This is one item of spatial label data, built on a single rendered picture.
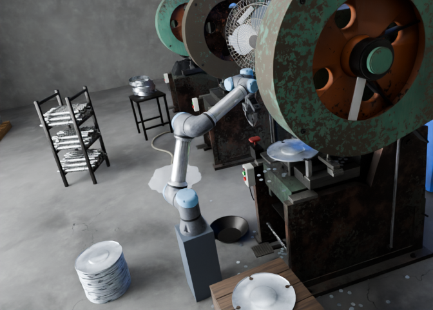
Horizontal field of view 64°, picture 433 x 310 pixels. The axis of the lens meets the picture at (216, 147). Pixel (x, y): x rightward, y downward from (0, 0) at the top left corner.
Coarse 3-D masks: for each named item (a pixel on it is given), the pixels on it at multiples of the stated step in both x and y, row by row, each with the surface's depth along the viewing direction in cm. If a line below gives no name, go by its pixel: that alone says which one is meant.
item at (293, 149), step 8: (272, 144) 207; (280, 144) 206; (288, 144) 205; (296, 144) 203; (304, 144) 201; (272, 152) 198; (280, 152) 197; (288, 152) 194; (296, 152) 193; (304, 152) 192; (312, 152) 191; (280, 160) 187; (288, 160) 185; (296, 160) 184
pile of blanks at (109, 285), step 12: (120, 264) 218; (84, 276) 209; (96, 276) 208; (108, 276) 211; (120, 276) 218; (84, 288) 217; (96, 288) 212; (108, 288) 214; (120, 288) 219; (96, 300) 216; (108, 300) 217
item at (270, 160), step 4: (264, 152) 200; (264, 156) 196; (268, 156) 195; (268, 160) 190; (272, 160) 189; (276, 160) 189; (284, 164) 200; (288, 164) 195; (292, 164) 195; (296, 164) 196; (284, 168) 202; (288, 168) 196; (292, 168) 196; (288, 172) 197; (292, 172) 197
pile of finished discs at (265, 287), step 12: (252, 276) 173; (264, 276) 172; (276, 276) 171; (240, 288) 167; (252, 288) 166; (264, 288) 164; (276, 288) 164; (288, 288) 163; (240, 300) 161; (252, 300) 159; (264, 300) 158; (276, 300) 158; (288, 300) 157
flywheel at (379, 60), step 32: (352, 0) 133; (384, 0) 136; (352, 32) 138; (384, 32) 141; (416, 32) 145; (320, 64) 139; (352, 64) 135; (384, 64) 131; (416, 64) 150; (320, 96) 144; (352, 96) 148
